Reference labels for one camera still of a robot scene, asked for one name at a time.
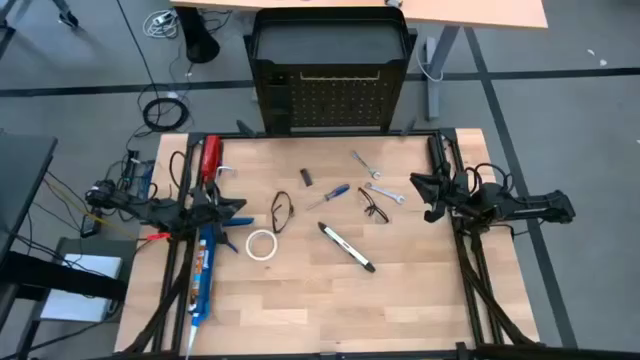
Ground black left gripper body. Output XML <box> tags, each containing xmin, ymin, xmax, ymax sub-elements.
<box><xmin>192</xmin><ymin>192</ymin><xmax>224</xmax><ymax>226</ymax></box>

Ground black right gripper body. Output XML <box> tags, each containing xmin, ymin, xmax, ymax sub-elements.
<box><xmin>439</xmin><ymin>172</ymin><xmax>471</xmax><ymax>216</ymax></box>

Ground silver combination wrench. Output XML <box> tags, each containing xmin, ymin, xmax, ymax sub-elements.
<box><xmin>351</xmin><ymin>149</ymin><xmax>382</xmax><ymax>181</ymax></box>
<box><xmin>363</xmin><ymin>182</ymin><xmax>407</xmax><ymax>206</ymax></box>

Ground black safety glasses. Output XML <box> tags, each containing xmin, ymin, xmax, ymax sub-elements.
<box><xmin>270</xmin><ymin>190</ymin><xmax>296</xmax><ymax>235</ymax></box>
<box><xmin>357</xmin><ymin>186</ymin><xmax>391</xmax><ymax>225</ymax></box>

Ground white tape roll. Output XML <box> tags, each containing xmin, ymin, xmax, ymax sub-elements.
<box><xmin>244</xmin><ymin>228</ymin><xmax>279</xmax><ymax>262</ymax></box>

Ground blue handled screwdriver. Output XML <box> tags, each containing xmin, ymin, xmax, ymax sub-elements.
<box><xmin>305</xmin><ymin>183</ymin><xmax>351</xmax><ymax>212</ymax></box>

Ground black flashlight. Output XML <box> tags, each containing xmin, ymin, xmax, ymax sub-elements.
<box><xmin>426</xmin><ymin>134</ymin><xmax>450</xmax><ymax>174</ymax></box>

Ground red hand tool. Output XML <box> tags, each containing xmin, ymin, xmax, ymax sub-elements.
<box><xmin>199</xmin><ymin>133</ymin><xmax>224</xmax><ymax>185</ymax></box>

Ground blue caulking gun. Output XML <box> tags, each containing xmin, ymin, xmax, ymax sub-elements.
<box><xmin>184</xmin><ymin>216</ymin><xmax>255</xmax><ymax>360</ymax></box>

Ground black power strip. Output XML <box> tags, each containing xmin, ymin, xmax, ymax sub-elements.
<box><xmin>124</xmin><ymin>148</ymin><xmax>142</xmax><ymax>184</ymax></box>

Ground black power adapter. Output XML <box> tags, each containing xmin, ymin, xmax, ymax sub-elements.
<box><xmin>79</xmin><ymin>208</ymin><xmax>105</xmax><ymax>239</ymax></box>

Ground black metal side stand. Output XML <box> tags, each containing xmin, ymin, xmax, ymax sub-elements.
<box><xmin>0</xmin><ymin>249</ymin><xmax>130</xmax><ymax>304</ymax></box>

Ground white flat box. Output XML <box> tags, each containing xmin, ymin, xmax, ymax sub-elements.
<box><xmin>38</xmin><ymin>253</ymin><xmax>124</xmax><ymax>324</ymax></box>

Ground black desk leg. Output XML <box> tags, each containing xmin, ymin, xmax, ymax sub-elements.
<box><xmin>173</xmin><ymin>5</ymin><xmax>222</xmax><ymax>65</ymax></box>

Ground black pegboard tool cart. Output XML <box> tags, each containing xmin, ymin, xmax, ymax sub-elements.
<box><xmin>243</xmin><ymin>5</ymin><xmax>419</xmax><ymax>136</ymax></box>

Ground light wooden desk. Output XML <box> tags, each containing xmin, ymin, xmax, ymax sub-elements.
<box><xmin>169</xmin><ymin>0</ymin><xmax>550</xmax><ymax>30</ymax></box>

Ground black side desk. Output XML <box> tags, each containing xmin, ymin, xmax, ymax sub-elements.
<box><xmin>0</xmin><ymin>130</ymin><xmax>59</xmax><ymax>264</ymax></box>

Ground coiled black cable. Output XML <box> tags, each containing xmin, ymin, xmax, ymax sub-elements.
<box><xmin>142</xmin><ymin>96</ymin><xmax>191</xmax><ymax>134</ymax></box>

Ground black aluminium table frame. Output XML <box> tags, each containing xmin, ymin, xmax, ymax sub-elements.
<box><xmin>114</xmin><ymin>127</ymin><xmax>546</xmax><ymax>360</ymax></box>

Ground silver wire tool rail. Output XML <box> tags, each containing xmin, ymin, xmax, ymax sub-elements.
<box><xmin>298</xmin><ymin>69</ymin><xmax>382</xmax><ymax>82</ymax></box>

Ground white cable bundle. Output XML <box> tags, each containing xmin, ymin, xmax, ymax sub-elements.
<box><xmin>142</xmin><ymin>8</ymin><xmax>180</xmax><ymax>40</ymax></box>

